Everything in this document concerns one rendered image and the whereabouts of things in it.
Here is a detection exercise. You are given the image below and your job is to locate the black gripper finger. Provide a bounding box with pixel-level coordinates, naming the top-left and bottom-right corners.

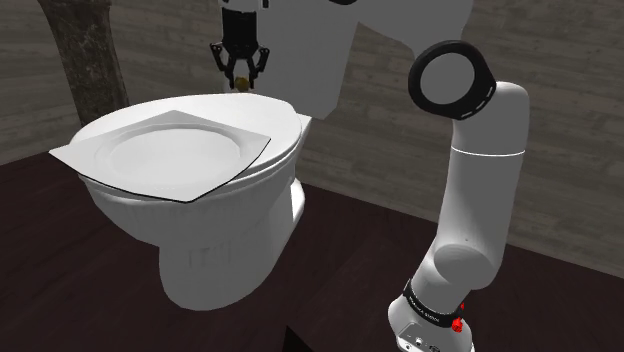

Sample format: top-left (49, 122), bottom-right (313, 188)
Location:
top-left (209, 42), bottom-right (237, 90)
top-left (245, 46), bottom-right (271, 90)

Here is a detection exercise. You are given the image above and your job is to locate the white toilet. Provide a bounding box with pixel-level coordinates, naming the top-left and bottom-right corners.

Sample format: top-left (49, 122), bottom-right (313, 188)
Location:
top-left (68, 0), bottom-right (363, 312)

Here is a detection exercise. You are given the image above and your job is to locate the white square plate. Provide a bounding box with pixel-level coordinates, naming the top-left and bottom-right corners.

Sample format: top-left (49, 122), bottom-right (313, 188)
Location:
top-left (48, 109), bottom-right (273, 204)

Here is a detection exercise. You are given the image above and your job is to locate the dark stone pillar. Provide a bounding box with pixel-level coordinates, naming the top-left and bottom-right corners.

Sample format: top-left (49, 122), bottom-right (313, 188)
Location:
top-left (37, 0), bottom-right (131, 126)

